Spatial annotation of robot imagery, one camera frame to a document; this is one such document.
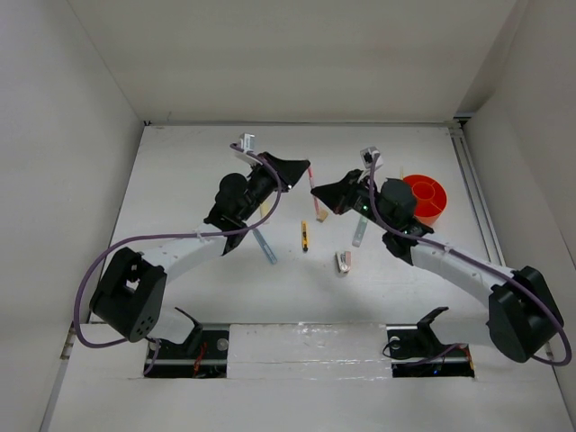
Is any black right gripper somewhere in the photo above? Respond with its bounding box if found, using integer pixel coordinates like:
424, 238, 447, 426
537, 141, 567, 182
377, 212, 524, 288
312, 167, 394, 231

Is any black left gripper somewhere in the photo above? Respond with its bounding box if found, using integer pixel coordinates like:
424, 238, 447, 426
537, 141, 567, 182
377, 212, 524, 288
238, 153, 310, 222

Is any thin pink highlighter pen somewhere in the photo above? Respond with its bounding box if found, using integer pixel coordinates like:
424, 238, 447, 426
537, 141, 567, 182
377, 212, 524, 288
306, 166, 323, 216

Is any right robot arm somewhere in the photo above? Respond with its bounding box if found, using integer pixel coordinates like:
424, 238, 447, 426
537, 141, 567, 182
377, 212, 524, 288
311, 169, 572, 365

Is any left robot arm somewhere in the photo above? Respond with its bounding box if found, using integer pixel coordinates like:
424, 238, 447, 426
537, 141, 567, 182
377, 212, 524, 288
89, 151, 310, 357

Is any green thick highlighter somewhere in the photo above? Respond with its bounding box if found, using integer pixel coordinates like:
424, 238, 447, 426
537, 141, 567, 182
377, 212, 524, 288
352, 216, 368, 248

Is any yellow utility knife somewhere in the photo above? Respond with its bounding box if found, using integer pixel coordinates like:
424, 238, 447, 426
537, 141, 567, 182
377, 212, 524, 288
301, 220, 310, 253

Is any yellow thick highlighter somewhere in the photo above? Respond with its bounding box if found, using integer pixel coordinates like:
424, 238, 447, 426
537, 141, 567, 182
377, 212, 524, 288
259, 202, 270, 219

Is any small pink white stapler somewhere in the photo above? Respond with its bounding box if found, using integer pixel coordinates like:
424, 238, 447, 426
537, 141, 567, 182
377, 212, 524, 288
335, 251, 352, 274

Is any blue mechanical pencil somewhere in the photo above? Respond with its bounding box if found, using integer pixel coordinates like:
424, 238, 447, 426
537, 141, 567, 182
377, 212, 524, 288
252, 229, 277, 265

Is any orange round container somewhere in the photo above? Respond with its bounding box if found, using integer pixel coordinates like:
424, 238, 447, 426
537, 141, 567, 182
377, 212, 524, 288
403, 174, 448, 226

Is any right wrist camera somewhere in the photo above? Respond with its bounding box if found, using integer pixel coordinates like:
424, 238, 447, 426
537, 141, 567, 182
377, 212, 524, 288
360, 147, 383, 169

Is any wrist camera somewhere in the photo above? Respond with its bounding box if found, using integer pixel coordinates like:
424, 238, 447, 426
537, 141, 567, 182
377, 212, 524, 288
360, 147, 383, 169
238, 133, 256, 153

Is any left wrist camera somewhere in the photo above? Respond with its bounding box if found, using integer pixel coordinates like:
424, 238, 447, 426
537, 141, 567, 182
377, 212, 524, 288
238, 133, 256, 153

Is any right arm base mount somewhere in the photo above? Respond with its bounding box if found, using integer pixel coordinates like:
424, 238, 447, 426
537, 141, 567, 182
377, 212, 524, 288
382, 307, 475, 378

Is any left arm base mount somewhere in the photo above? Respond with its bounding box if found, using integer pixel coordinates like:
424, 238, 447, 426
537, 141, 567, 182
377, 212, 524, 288
143, 308, 230, 379

